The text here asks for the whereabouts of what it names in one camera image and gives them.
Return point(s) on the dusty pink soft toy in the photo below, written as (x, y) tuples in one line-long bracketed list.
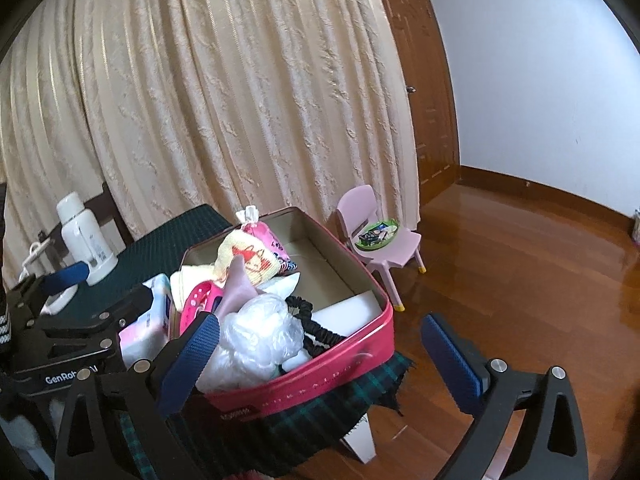
[(240, 290)]

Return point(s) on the cream cloth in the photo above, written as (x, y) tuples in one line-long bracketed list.
[(192, 280)]

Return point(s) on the red tin box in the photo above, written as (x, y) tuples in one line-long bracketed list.
[(325, 375)]

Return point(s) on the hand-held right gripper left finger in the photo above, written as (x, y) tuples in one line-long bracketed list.
[(192, 360)]

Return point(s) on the white table leg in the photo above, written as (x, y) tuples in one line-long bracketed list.
[(362, 440)]

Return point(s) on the green plate with small items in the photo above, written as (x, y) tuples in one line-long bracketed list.
[(375, 235)]

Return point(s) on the tissue packet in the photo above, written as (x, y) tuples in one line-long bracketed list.
[(150, 320)]

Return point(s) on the black scrunchie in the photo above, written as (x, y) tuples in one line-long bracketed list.
[(320, 335)]

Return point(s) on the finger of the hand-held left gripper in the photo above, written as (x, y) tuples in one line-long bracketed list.
[(130, 307), (65, 277)]

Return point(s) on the dark wooden chair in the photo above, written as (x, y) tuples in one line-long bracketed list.
[(112, 215)]

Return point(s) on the brown wooden door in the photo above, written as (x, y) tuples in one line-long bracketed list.
[(425, 60)]

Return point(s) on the yellow printed cloth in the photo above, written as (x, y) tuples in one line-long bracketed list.
[(250, 255)]

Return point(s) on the white can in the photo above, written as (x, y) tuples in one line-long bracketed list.
[(636, 227)]

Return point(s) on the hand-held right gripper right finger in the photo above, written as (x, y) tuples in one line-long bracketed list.
[(452, 360)]

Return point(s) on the beige patterned curtain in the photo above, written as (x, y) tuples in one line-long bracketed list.
[(225, 110)]

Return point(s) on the pink plastic child chair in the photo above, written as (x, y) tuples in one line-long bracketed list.
[(395, 250)]

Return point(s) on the clear plastic bag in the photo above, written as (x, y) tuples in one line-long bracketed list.
[(255, 335)]

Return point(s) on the white soft cloth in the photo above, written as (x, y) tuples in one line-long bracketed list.
[(285, 285)]

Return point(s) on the white thermos bottle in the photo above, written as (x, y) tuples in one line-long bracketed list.
[(82, 240)]

